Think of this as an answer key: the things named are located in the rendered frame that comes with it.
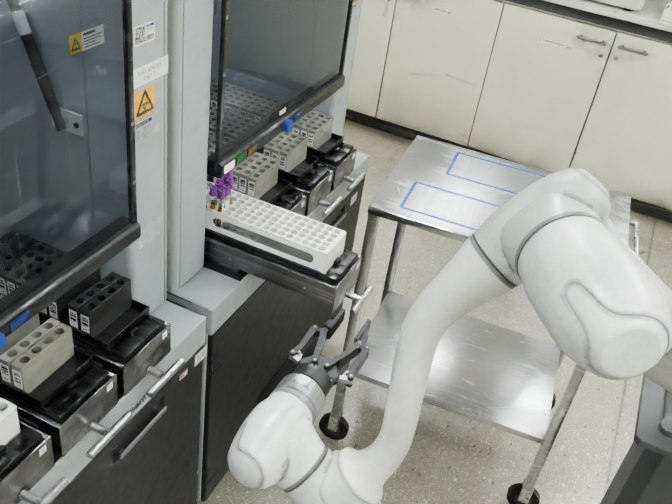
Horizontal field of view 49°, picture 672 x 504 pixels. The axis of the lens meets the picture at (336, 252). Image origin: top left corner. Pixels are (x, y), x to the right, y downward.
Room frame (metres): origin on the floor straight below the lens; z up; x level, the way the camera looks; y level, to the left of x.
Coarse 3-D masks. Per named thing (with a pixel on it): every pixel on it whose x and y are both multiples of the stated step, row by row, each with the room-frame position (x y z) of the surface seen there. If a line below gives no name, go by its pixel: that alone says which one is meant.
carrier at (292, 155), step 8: (304, 136) 1.69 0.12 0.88; (296, 144) 1.64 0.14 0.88; (304, 144) 1.67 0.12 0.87; (280, 152) 1.59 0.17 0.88; (288, 152) 1.59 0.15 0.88; (296, 152) 1.63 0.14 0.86; (304, 152) 1.67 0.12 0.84; (280, 160) 1.59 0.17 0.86; (288, 160) 1.59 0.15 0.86; (296, 160) 1.64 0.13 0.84; (280, 168) 1.59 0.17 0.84; (288, 168) 1.60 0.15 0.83
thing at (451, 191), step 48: (432, 144) 1.89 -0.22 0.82; (384, 192) 1.58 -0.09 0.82; (432, 192) 1.62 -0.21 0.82; (480, 192) 1.66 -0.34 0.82; (624, 240) 1.54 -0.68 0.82; (384, 288) 1.91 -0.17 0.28; (384, 336) 1.68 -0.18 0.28; (480, 336) 1.75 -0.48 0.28; (528, 336) 1.79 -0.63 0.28; (384, 384) 1.49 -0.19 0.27; (432, 384) 1.51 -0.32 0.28; (480, 384) 1.54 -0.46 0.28; (528, 384) 1.58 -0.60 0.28; (576, 384) 1.35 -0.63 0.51; (336, 432) 1.50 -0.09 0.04; (528, 432) 1.39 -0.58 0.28; (528, 480) 1.36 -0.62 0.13
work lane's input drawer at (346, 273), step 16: (208, 240) 1.29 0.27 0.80; (224, 240) 1.29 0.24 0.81; (208, 256) 1.29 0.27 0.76; (224, 256) 1.28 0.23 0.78; (240, 256) 1.26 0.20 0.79; (256, 256) 1.25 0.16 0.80; (272, 256) 1.25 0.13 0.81; (352, 256) 1.29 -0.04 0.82; (256, 272) 1.25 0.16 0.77; (272, 272) 1.24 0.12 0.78; (288, 272) 1.22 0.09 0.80; (304, 272) 1.22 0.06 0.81; (320, 272) 1.22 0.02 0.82; (336, 272) 1.23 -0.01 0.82; (352, 272) 1.27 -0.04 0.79; (288, 288) 1.22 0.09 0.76; (304, 288) 1.21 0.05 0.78; (320, 288) 1.20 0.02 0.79; (336, 288) 1.19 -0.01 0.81; (368, 288) 1.27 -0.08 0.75; (336, 304) 1.21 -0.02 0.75
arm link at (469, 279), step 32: (480, 256) 0.88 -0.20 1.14; (448, 288) 0.88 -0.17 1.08; (480, 288) 0.87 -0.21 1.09; (512, 288) 0.88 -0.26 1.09; (416, 320) 0.87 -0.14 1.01; (448, 320) 0.87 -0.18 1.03; (416, 352) 0.85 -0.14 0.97; (416, 384) 0.84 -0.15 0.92; (384, 416) 0.84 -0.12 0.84; (416, 416) 0.83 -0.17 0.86; (352, 448) 0.85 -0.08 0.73; (384, 448) 0.81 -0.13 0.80; (320, 480) 0.78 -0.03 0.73; (352, 480) 0.78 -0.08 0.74; (384, 480) 0.79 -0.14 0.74
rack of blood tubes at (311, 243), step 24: (216, 216) 1.30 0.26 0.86; (240, 216) 1.30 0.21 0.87; (264, 216) 1.33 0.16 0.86; (288, 216) 1.33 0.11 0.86; (240, 240) 1.28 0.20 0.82; (264, 240) 1.31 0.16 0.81; (288, 240) 1.25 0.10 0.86; (312, 240) 1.26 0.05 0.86; (336, 240) 1.27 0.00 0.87; (312, 264) 1.23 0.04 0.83
